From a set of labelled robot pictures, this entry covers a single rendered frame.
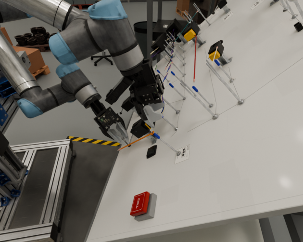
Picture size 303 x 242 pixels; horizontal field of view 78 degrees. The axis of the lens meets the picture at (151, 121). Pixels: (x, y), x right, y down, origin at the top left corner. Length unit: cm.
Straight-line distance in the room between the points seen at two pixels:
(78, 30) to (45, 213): 132
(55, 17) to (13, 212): 139
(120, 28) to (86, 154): 173
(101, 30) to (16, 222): 145
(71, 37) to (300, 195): 51
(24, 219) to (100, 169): 68
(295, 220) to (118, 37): 67
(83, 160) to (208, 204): 173
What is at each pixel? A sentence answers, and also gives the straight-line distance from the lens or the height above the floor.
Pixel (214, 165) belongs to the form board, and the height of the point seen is 121.
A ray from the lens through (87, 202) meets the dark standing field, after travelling 179.
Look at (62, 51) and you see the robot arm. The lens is 50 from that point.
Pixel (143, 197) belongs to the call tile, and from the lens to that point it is 50.
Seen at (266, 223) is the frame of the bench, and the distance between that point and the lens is 91.
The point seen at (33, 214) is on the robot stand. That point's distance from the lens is 166.
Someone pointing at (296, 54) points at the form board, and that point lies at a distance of 55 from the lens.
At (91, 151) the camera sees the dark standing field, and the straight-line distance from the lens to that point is 209.
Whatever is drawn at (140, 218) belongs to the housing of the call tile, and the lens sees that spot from 51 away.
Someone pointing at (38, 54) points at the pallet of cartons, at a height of 33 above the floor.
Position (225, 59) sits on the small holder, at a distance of 70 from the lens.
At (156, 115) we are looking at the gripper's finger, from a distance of 56.
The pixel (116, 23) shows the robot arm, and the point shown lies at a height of 144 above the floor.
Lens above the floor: 155
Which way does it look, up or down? 42 degrees down
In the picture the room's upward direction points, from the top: straight up
